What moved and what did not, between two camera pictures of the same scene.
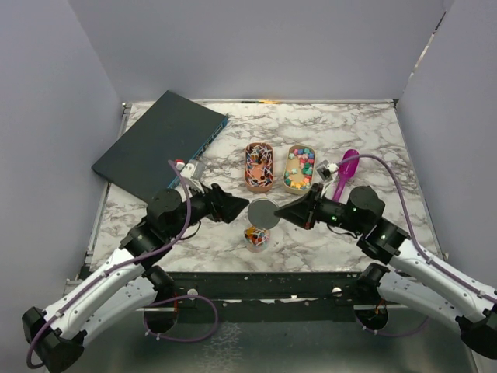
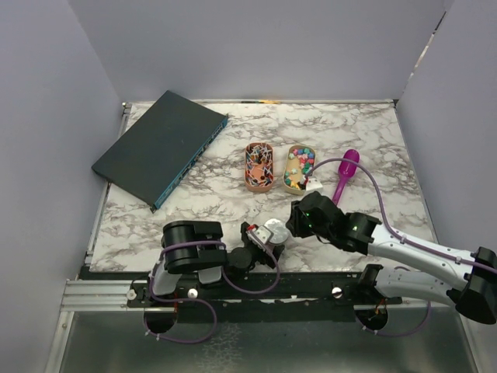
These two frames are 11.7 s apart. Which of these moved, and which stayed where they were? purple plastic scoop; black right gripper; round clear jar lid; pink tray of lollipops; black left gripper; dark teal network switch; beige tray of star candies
Moved: round clear jar lid; black left gripper; black right gripper
Stayed: dark teal network switch; purple plastic scoop; pink tray of lollipops; beige tray of star candies
